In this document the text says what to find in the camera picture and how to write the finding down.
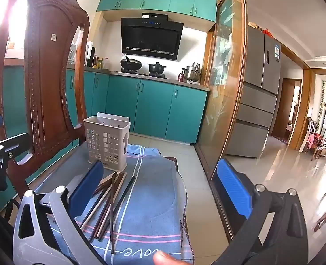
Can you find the wooden doorway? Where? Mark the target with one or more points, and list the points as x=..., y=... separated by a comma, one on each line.
x=284, y=110

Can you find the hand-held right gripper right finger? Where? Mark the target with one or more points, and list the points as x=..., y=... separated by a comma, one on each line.
x=234, y=190

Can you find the carved wooden chair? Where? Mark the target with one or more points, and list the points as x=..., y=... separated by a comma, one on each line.
x=49, y=88

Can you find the teal lower kitchen cabinets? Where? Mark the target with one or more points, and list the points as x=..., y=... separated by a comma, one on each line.
x=152, y=107

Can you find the red bottle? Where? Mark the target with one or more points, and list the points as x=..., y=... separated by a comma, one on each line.
x=181, y=77

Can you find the black range hood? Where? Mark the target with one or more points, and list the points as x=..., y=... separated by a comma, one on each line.
x=152, y=37

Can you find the black kitchen appliance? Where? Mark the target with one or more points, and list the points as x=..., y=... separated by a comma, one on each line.
x=90, y=58

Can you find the orange bag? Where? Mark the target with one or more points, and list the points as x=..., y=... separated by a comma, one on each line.
x=268, y=32

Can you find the green garland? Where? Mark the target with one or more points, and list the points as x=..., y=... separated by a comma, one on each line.
x=321, y=105

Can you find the grey kitchen countertop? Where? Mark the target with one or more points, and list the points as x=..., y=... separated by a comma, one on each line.
x=179, y=82

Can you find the blue striped towel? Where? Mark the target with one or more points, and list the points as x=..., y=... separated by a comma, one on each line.
x=152, y=198

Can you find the black wok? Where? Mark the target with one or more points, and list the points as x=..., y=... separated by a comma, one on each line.
x=131, y=64

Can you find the person's right hand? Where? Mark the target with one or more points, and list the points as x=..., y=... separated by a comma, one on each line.
x=168, y=259

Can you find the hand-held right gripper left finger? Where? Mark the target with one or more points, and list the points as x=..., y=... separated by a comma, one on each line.
x=86, y=187

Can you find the pink draped chair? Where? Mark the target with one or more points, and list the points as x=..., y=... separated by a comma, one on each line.
x=314, y=143

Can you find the black cooking pot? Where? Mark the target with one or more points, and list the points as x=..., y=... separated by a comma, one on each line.
x=157, y=69

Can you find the yellow oil bottle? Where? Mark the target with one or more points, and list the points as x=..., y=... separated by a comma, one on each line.
x=99, y=64

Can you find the wood framed glass sliding door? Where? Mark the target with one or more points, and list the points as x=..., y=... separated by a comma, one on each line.
x=223, y=88

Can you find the steel stock pot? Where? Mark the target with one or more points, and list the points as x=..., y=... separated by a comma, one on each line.
x=192, y=74

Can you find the silver refrigerator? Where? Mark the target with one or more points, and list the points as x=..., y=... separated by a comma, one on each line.
x=257, y=60

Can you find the white plastic laundry basket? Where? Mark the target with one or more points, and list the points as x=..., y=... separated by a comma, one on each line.
x=107, y=132

